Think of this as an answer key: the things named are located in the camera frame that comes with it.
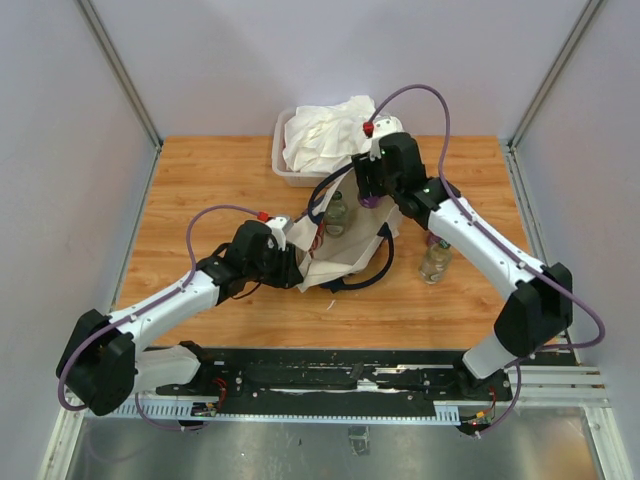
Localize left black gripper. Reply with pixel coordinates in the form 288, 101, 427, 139
246, 240, 303, 289

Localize purple fanta can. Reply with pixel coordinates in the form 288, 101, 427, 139
426, 231, 440, 246
358, 196, 381, 209

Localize beige canvas tote bag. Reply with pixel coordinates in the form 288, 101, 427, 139
287, 165, 402, 293

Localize chang soda water bottle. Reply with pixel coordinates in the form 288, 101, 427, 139
419, 240, 453, 284

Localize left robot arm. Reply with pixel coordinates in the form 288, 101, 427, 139
56, 216, 302, 416

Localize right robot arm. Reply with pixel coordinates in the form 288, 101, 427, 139
352, 132, 573, 400

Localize red coke can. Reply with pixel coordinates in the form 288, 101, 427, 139
308, 224, 325, 257

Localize white crumpled cloth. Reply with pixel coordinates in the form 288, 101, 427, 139
283, 95, 375, 174

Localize white plastic basket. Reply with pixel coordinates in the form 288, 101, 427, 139
271, 108, 325, 188

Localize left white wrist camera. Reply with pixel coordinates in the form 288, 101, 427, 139
257, 212, 293, 251

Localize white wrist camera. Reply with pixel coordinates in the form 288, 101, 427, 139
361, 115, 404, 159
257, 212, 293, 251

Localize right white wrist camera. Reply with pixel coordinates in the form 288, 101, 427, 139
361, 115, 404, 159

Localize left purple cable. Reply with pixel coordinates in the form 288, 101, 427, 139
57, 204, 261, 412

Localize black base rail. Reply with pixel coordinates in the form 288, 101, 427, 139
147, 348, 512, 422

